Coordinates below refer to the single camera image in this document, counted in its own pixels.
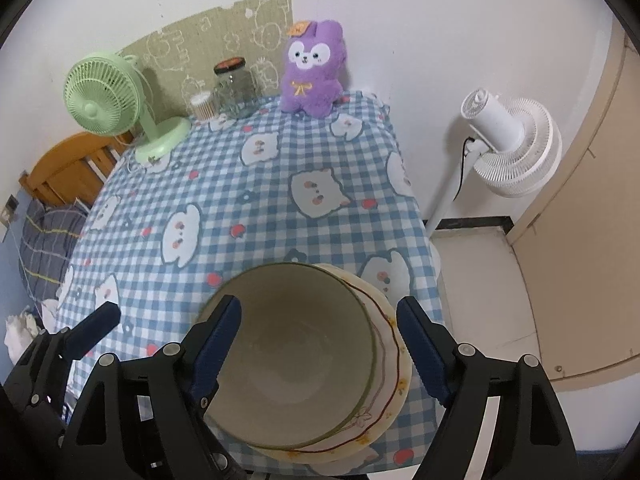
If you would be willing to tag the blue-flower bowl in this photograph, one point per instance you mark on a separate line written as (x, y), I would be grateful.
(302, 361)

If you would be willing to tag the beige door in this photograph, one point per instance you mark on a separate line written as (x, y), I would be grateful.
(578, 243)

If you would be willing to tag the wall power socket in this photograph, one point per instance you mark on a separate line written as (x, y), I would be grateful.
(8, 211)

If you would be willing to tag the white crumpled clothing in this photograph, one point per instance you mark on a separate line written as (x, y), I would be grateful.
(21, 330)

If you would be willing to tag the glass jar with lid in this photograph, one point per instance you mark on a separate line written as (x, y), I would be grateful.
(235, 90)

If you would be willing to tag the white standing fan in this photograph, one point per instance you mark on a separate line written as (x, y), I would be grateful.
(515, 149)

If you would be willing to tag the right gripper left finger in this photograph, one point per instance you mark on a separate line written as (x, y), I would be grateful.
(144, 418)

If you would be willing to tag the green patterned wall mat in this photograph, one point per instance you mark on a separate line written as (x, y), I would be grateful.
(178, 60)

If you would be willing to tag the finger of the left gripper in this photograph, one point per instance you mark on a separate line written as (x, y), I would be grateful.
(74, 343)

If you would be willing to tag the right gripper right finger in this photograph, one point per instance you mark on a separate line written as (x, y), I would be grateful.
(531, 439)

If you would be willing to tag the grey plaid pillow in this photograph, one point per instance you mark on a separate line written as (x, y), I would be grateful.
(48, 239)

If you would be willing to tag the blue checkered tablecloth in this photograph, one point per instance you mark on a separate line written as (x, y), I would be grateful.
(162, 237)

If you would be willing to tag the toothpick container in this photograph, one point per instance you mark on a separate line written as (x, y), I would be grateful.
(203, 106)

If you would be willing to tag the green desk fan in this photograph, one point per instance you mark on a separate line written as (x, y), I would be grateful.
(108, 95)

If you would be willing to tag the round yellow-flower deep plate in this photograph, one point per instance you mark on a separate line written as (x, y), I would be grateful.
(395, 384)

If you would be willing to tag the purple plush bunny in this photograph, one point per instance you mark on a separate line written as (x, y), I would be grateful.
(313, 61)

